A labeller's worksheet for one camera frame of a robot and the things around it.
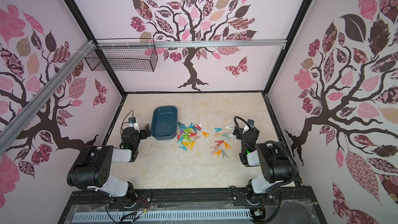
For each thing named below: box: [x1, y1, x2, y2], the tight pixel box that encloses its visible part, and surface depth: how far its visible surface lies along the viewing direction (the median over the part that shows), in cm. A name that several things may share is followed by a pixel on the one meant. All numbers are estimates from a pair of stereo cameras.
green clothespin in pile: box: [181, 132, 193, 142], surface depth 97 cm
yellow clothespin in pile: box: [181, 141, 196, 150], surface depth 94 cm
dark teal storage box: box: [150, 105, 178, 141], surface depth 102 cm
